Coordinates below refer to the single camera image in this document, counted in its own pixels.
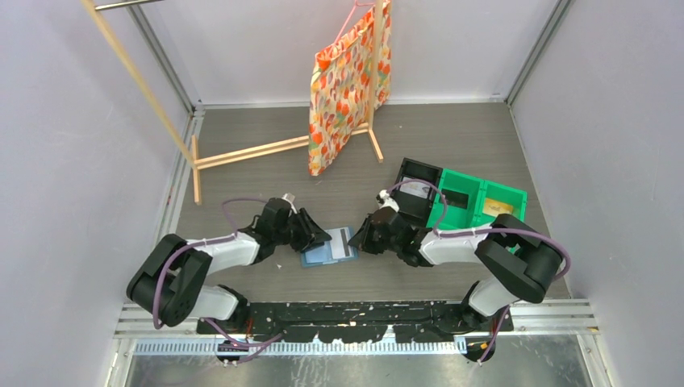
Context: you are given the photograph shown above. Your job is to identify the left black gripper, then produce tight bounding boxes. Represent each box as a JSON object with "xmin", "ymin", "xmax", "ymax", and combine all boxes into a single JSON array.
[{"xmin": 273, "ymin": 208, "xmax": 331, "ymax": 253}]

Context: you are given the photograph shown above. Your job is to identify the blue leather card holder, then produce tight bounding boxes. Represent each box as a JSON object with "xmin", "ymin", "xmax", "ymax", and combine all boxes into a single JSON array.
[{"xmin": 301, "ymin": 241, "xmax": 359, "ymax": 268}]

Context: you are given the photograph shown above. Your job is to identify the white card with stripe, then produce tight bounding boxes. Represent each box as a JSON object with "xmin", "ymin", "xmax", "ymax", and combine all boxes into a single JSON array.
[{"xmin": 327, "ymin": 227, "xmax": 358, "ymax": 262}]

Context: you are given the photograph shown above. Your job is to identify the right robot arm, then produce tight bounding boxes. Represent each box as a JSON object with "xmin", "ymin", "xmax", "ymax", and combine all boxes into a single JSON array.
[{"xmin": 348, "ymin": 207, "xmax": 569, "ymax": 331}]

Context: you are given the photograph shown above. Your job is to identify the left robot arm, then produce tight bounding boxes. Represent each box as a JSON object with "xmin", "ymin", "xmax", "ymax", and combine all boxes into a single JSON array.
[{"xmin": 126, "ymin": 193, "xmax": 332, "ymax": 334}]

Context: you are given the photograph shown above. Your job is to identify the silver card in black bin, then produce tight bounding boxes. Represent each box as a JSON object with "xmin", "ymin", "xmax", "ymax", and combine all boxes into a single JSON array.
[{"xmin": 398, "ymin": 177, "xmax": 432, "ymax": 199}]

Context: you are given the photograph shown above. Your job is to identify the gold card in bin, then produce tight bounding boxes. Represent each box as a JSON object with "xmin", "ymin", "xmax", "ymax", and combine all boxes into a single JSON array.
[{"xmin": 482, "ymin": 198, "xmax": 515, "ymax": 217}]

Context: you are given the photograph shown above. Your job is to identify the black plastic bin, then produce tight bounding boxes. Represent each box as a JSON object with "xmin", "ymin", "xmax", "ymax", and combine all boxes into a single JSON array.
[{"xmin": 391, "ymin": 157, "xmax": 443, "ymax": 227}]

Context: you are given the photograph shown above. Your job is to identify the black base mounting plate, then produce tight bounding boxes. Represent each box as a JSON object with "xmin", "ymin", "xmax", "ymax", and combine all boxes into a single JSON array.
[{"xmin": 197, "ymin": 301, "xmax": 503, "ymax": 343}]

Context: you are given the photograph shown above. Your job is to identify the green plastic bin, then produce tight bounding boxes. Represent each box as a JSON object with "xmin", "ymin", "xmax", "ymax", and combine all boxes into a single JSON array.
[{"xmin": 426, "ymin": 169, "xmax": 528, "ymax": 231}]

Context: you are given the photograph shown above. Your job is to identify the wooden clothes rack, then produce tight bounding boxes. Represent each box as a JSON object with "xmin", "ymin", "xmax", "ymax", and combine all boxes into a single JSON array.
[{"xmin": 82, "ymin": 1, "xmax": 384, "ymax": 204}]

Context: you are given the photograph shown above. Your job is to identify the floral orange fabric bag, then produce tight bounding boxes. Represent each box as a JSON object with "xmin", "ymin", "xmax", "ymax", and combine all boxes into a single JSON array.
[{"xmin": 308, "ymin": 1, "xmax": 392, "ymax": 176}]

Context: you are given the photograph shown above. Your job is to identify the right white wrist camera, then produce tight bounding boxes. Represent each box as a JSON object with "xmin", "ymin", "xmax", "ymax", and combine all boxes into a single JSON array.
[{"xmin": 376, "ymin": 189, "xmax": 399, "ymax": 213}]

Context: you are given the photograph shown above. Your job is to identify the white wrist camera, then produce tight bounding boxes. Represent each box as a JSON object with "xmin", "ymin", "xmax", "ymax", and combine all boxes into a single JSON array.
[
  {"xmin": 282, "ymin": 193, "xmax": 298, "ymax": 214},
  {"xmin": 376, "ymin": 189, "xmax": 399, "ymax": 213}
]

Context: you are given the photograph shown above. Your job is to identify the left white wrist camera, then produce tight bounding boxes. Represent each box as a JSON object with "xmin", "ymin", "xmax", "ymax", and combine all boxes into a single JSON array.
[{"xmin": 282, "ymin": 193, "xmax": 298, "ymax": 214}]

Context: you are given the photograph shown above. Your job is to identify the aluminium frame rail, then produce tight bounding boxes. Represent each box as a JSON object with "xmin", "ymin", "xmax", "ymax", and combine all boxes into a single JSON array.
[{"xmin": 114, "ymin": 299, "xmax": 600, "ymax": 339}]

